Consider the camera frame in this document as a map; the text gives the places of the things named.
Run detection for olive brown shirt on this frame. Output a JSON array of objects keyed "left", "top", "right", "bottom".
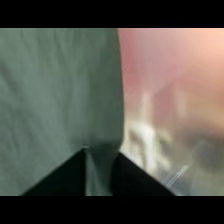
[{"left": 0, "top": 28, "right": 125, "bottom": 197}]

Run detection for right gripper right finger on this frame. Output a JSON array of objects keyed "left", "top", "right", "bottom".
[{"left": 111, "top": 151, "right": 177, "bottom": 197}]

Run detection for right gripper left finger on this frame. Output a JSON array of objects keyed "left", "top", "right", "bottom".
[{"left": 22, "top": 148, "right": 87, "bottom": 197}]

